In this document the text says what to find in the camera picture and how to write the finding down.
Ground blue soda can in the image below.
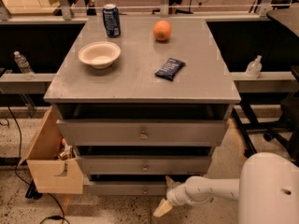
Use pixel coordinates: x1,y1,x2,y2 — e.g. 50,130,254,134
102,4,121,37

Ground dark blue snack bag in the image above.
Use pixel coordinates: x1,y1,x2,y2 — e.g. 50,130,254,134
155,58,185,81

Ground items inside cardboard box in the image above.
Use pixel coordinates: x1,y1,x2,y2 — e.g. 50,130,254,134
57,138,75,161

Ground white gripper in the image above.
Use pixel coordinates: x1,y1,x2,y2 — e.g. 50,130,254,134
153,175,187,217

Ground white paper bowl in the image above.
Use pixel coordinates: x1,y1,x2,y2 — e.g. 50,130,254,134
78,41,121,69

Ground clear water bottle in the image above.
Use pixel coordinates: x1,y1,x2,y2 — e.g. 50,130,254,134
14,51,36,80

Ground grey drawer cabinet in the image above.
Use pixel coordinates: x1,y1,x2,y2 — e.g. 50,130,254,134
44,16,240,188

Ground grey bottom drawer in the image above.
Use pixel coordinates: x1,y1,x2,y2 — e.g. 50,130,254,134
89,181,166,196

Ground cardboard box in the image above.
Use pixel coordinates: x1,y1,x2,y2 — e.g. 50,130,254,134
19,107,83,194

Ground grey middle drawer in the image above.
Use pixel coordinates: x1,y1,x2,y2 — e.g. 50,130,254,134
77,156,211,175

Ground grey drawer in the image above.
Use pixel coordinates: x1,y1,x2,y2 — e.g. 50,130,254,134
57,119,228,147
77,156,211,175
89,181,166,196

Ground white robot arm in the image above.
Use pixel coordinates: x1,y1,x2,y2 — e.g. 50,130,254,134
153,152,299,224

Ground grey top drawer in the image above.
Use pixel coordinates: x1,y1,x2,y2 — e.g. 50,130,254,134
57,119,228,147

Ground black floor cable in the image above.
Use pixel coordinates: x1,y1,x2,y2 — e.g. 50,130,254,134
7,105,71,224

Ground black office chair base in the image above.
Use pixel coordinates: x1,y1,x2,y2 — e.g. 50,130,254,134
232,96,299,164

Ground clear sanitizer pump bottle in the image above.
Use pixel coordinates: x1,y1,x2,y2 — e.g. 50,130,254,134
245,55,262,79

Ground orange fruit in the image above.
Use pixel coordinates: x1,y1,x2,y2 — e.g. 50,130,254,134
153,21,172,41

